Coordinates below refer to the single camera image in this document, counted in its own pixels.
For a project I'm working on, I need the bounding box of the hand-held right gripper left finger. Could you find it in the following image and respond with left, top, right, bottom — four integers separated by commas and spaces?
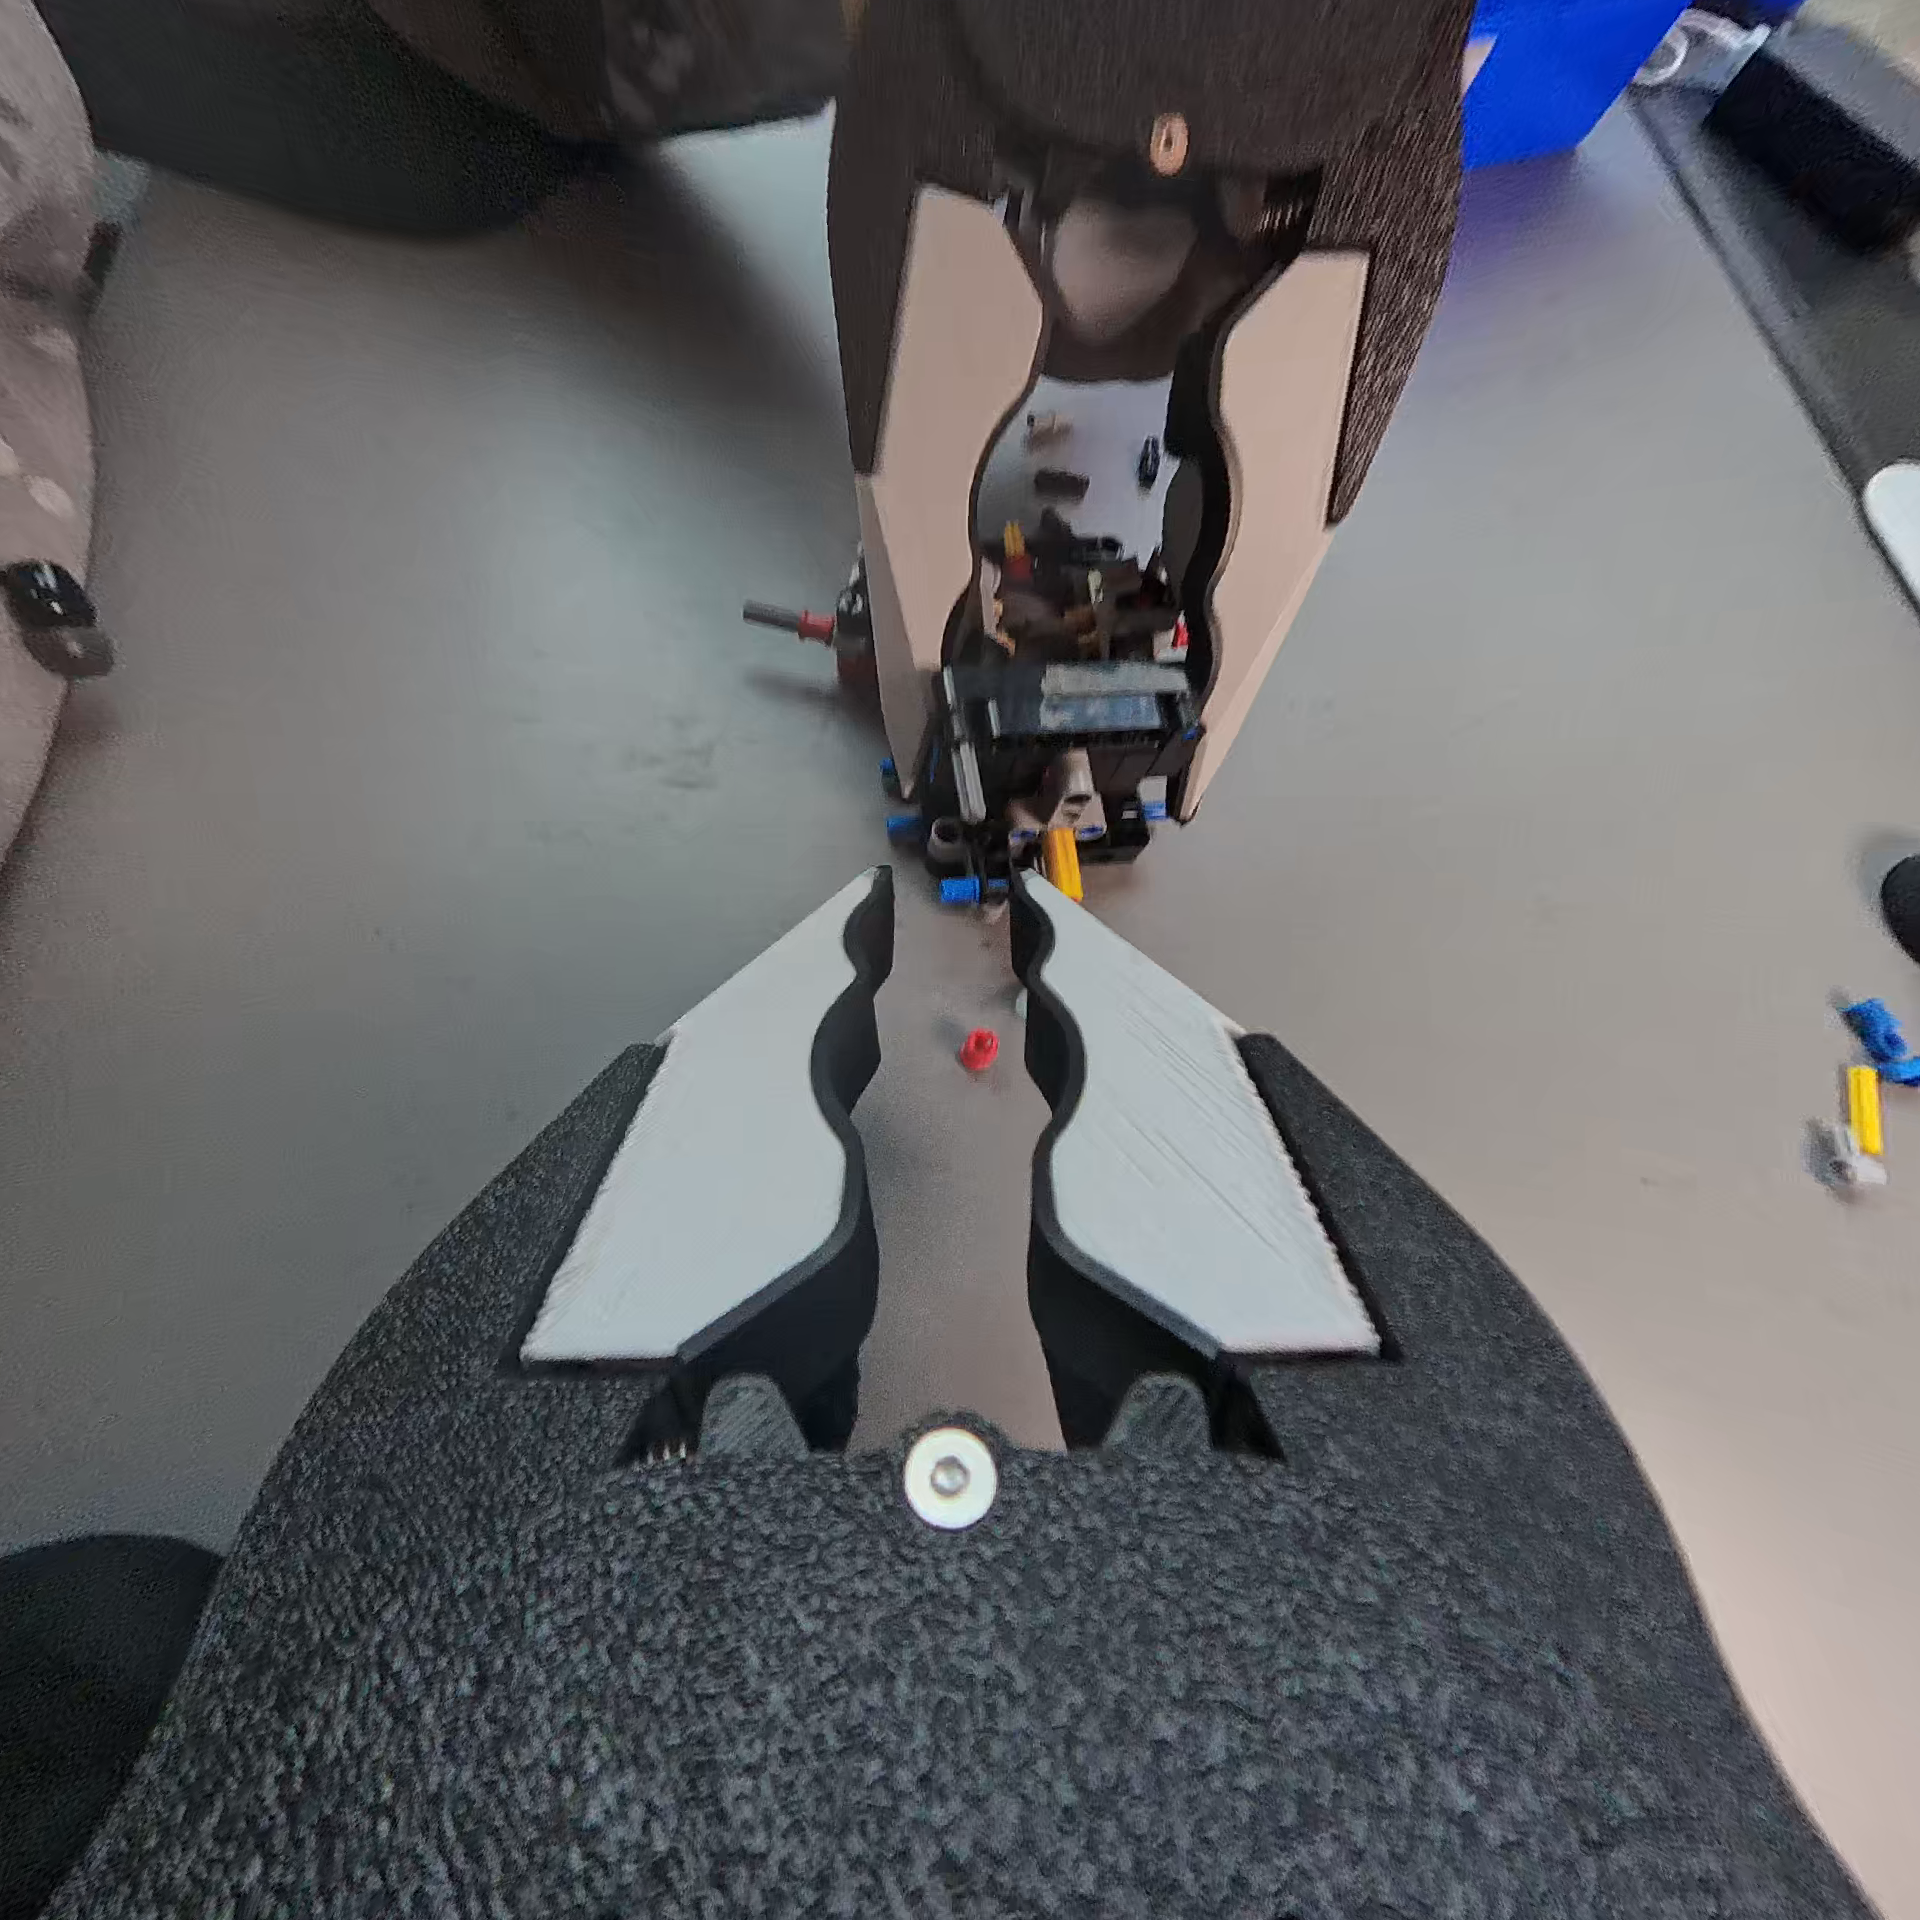
522, 866, 898, 1367

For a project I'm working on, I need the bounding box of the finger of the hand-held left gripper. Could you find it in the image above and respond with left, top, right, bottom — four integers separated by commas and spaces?
853, 186, 1057, 758
1168, 247, 1374, 828

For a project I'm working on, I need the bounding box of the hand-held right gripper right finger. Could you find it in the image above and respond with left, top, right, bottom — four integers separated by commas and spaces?
1008, 871, 1383, 1360

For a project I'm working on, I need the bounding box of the group of small toy pins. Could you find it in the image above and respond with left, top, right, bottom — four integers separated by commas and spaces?
1024, 410, 1168, 500

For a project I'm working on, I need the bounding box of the toy brick engine assembly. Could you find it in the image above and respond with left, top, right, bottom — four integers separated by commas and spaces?
744, 509, 1209, 910

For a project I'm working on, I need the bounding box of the blue plastic bin with tag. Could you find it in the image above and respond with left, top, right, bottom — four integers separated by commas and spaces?
1463, 0, 1695, 169

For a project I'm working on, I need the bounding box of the grey desk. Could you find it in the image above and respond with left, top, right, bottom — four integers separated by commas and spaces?
0, 0, 1920, 1920

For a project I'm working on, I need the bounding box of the black power adapter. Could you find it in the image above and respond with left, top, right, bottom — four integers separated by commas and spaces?
1710, 10, 1920, 254

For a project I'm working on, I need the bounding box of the person's grey printed sweatshirt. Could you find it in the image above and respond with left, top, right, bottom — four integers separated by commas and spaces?
0, 0, 154, 864

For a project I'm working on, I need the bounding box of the white cable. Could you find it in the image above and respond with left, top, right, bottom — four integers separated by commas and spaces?
1633, 10, 1773, 89

